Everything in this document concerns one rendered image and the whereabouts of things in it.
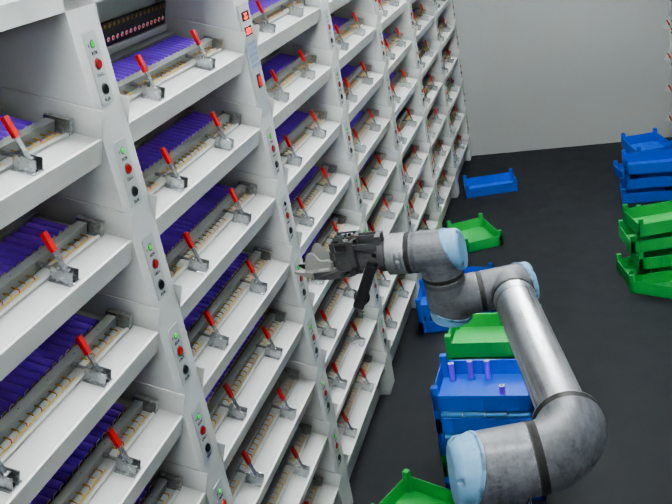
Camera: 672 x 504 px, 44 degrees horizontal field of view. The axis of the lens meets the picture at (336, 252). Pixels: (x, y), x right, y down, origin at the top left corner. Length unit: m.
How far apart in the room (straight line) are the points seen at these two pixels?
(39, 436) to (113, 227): 0.39
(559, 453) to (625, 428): 1.65
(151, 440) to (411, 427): 1.57
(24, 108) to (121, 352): 0.45
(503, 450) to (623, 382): 1.91
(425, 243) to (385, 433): 1.39
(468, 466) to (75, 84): 0.88
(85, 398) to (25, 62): 0.57
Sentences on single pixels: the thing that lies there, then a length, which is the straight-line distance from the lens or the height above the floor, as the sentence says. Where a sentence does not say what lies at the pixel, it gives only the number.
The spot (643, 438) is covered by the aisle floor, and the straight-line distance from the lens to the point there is 2.95.
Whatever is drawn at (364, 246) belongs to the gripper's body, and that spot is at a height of 1.06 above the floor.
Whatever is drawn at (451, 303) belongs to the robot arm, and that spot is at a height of 0.92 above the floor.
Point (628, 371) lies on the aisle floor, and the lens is 3.28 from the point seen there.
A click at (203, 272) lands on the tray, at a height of 1.08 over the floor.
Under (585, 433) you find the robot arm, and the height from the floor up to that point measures 0.94.
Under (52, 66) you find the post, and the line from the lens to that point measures 1.51.
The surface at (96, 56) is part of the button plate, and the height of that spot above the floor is 1.58.
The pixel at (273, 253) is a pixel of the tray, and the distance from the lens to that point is 2.26.
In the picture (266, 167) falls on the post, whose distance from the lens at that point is 2.18.
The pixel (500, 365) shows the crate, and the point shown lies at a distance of 2.67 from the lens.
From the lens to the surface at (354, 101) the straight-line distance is 3.06.
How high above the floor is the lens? 1.75
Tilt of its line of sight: 22 degrees down
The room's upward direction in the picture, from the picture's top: 11 degrees counter-clockwise
